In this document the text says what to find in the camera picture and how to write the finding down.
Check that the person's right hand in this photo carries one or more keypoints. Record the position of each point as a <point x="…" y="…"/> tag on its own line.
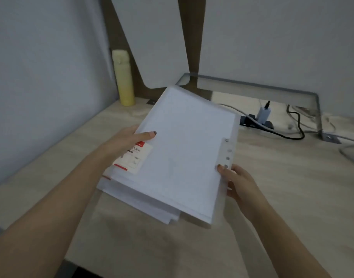
<point x="246" y="188"/>

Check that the person's left hand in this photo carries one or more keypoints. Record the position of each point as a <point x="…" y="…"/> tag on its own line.
<point x="122" y="143"/>

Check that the person's left thumb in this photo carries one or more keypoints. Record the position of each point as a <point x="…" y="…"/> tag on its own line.
<point x="145" y="136"/>

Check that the person's right thumb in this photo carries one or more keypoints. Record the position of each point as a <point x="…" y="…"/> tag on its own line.
<point x="225" y="170"/>

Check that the clear plastic document folder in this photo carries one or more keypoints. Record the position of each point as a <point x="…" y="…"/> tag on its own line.
<point x="182" y="153"/>

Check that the person's right forearm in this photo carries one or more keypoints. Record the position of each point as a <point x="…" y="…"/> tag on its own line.
<point x="284" y="246"/>

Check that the person's left forearm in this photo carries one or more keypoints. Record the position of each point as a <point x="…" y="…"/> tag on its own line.
<point x="46" y="222"/>

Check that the black desk power socket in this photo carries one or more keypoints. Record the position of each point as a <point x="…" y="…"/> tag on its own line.
<point x="249" y="120"/>

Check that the yellow insulated bottle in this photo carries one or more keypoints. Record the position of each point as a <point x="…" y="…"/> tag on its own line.
<point x="123" y="79"/>

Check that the white paper stack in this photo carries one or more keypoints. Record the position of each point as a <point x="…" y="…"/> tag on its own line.
<point x="142" y="199"/>

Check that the white charger adapter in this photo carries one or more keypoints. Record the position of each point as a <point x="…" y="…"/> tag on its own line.
<point x="263" y="114"/>

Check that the clear acrylic desk riser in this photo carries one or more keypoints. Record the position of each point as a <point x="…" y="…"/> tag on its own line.
<point x="252" y="88"/>

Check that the white rounded wall panel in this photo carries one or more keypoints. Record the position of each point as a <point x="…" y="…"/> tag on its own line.
<point x="153" y="37"/>

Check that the large white wall panel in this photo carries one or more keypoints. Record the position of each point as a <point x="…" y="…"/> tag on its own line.
<point x="281" y="43"/>

